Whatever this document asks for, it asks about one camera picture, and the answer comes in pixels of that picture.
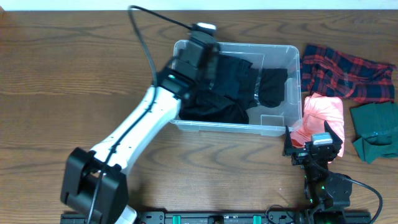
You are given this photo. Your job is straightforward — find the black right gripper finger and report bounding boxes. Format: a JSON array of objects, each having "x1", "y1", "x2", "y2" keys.
[
  {"x1": 324, "y1": 121, "x2": 343, "y2": 149},
  {"x1": 282, "y1": 126, "x2": 293, "y2": 156}
]

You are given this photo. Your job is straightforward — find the pink garment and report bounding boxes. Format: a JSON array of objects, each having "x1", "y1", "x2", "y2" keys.
[{"x1": 290, "y1": 93, "x2": 345, "y2": 147}]

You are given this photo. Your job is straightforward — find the black garment with stripe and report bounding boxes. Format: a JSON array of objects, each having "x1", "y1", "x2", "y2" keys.
[{"x1": 211, "y1": 55, "x2": 259, "y2": 110}]

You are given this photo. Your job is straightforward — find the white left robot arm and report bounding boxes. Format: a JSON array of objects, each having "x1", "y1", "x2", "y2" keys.
[{"x1": 60, "y1": 45, "x2": 220, "y2": 224}]

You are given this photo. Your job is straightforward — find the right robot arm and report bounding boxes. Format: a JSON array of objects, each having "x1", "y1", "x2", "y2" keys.
[{"x1": 282, "y1": 122, "x2": 353, "y2": 224}]

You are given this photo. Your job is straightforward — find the dark green garment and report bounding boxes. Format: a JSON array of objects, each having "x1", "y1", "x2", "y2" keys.
[{"x1": 351, "y1": 103, "x2": 397, "y2": 164}]

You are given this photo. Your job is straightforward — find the clear plastic storage bin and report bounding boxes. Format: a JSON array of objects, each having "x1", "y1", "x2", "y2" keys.
[{"x1": 170, "y1": 42, "x2": 302, "y2": 136}]

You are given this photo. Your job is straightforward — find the red plaid shirt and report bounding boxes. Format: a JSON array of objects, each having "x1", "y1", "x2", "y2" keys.
[{"x1": 300, "y1": 44, "x2": 396, "y2": 103}]

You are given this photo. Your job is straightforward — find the black mounting rail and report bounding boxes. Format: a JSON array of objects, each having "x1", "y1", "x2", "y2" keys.
[{"x1": 60, "y1": 211, "x2": 373, "y2": 224}]

